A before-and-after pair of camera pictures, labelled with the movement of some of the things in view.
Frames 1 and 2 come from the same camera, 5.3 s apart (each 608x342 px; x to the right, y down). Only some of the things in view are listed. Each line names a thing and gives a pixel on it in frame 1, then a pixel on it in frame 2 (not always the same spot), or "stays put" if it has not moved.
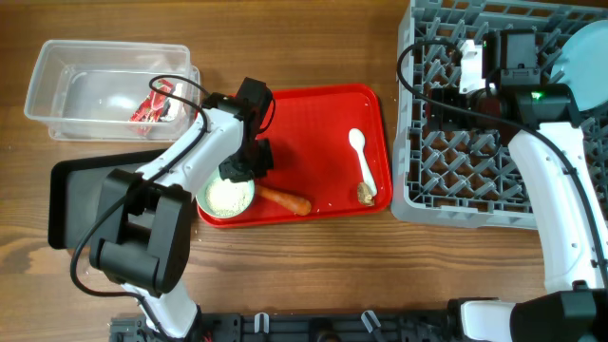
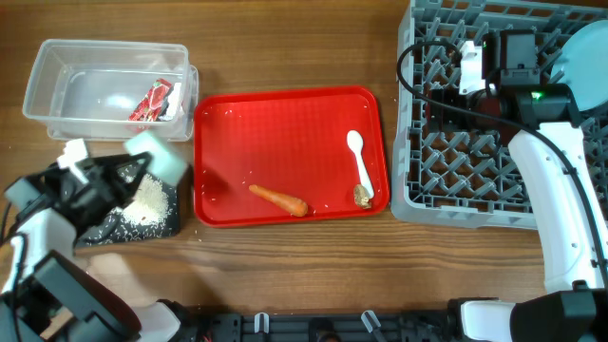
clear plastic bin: [89, 90] stays put
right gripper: [444, 98] stays put
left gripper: [228, 169] to [124, 192]
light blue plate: [582, 65] stays put
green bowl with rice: [223, 199] to [165, 162]
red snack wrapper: [153, 106] stays put
